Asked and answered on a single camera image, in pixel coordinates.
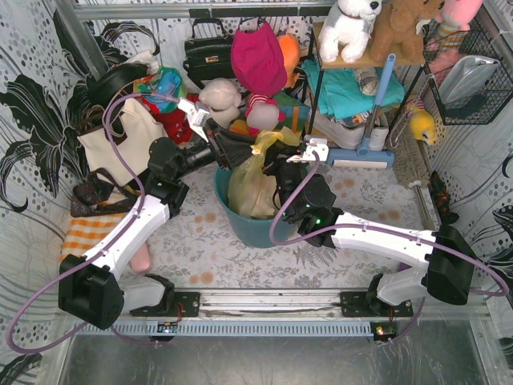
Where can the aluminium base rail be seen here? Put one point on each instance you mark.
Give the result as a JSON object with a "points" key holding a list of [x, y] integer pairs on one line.
{"points": [[295, 304]]}

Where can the pink cylindrical plush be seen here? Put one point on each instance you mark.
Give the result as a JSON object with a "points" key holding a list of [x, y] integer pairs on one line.
{"points": [[141, 261]]}

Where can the black metal shelf rack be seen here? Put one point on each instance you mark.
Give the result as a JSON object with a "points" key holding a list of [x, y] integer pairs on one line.
{"points": [[364, 61]]}

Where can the blue floor sweeper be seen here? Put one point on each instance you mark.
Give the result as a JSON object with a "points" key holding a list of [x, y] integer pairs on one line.
{"points": [[362, 156]]}

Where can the black leather handbag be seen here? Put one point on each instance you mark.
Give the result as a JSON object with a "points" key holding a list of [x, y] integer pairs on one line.
{"points": [[208, 58]]}

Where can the brown teddy bear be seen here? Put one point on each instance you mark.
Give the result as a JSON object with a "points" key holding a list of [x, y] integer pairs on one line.
{"points": [[396, 26]]}

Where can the purple orange sock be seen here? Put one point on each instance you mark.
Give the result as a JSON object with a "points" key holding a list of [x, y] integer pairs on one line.
{"points": [[404, 267]]}

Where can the magenta fabric bag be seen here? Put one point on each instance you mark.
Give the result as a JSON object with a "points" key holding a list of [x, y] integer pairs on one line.
{"points": [[257, 61]]}

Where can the rainbow striped cloth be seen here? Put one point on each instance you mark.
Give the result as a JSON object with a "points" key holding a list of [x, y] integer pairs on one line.
{"points": [[295, 112]]}

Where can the white plush dog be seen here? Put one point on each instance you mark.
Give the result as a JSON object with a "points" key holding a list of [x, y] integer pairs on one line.
{"points": [[347, 29]]}

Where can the brown leather bag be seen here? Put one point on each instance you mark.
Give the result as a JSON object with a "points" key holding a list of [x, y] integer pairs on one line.
{"points": [[90, 198]]}

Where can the white pink plush doll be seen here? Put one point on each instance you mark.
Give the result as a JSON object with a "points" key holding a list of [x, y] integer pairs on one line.
{"points": [[262, 114]]}

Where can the cream plush bear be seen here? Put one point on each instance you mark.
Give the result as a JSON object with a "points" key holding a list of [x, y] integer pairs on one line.
{"points": [[223, 100]]}

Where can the teal folded cloth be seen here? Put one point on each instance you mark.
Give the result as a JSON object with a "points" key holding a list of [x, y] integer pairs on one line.
{"points": [[340, 96]]}

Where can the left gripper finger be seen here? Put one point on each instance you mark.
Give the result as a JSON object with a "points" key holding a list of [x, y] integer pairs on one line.
{"points": [[235, 155], [238, 137]]}

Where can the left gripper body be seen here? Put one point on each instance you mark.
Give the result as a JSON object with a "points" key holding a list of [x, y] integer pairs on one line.
{"points": [[219, 143]]}

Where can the red garment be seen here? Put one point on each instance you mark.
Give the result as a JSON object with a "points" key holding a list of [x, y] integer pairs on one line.
{"points": [[175, 124]]}

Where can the pink plush toy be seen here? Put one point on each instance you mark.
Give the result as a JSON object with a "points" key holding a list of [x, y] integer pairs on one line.
{"points": [[454, 21]]}

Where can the teal trash bin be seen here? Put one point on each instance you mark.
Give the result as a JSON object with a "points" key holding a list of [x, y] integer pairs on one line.
{"points": [[251, 232]]}

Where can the silver foil pouch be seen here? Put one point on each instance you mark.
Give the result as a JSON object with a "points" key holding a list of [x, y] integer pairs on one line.
{"points": [[466, 77]]}

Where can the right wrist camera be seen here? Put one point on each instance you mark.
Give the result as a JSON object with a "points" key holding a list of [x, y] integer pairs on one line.
{"points": [[312, 149]]}

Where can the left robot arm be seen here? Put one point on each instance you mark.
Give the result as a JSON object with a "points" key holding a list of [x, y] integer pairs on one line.
{"points": [[91, 287]]}

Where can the yellow trash bag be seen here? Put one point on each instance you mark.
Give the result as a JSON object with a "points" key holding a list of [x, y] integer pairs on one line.
{"points": [[250, 191]]}

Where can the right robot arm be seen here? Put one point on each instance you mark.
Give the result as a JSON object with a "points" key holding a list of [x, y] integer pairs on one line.
{"points": [[437, 264]]}

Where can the orange checkered cloth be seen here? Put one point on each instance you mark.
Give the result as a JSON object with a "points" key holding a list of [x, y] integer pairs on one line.
{"points": [[86, 232]]}

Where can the cream canvas tote bag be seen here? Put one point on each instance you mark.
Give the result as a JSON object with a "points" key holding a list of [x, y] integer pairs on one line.
{"points": [[140, 131]]}

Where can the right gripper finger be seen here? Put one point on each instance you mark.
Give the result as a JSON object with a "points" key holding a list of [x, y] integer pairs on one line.
{"points": [[271, 168], [281, 149]]}

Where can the orange plush toy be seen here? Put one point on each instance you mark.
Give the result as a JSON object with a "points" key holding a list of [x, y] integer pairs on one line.
{"points": [[290, 49]]}

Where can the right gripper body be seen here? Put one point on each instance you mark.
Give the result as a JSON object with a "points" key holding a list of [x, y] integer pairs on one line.
{"points": [[286, 161]]}

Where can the black wire basket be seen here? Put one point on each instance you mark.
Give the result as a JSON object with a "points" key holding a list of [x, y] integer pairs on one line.
{"points": [[484, 106]]}

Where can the colourful printed bag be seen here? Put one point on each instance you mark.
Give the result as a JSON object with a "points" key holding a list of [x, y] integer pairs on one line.
{"points": [[166, 81]]}

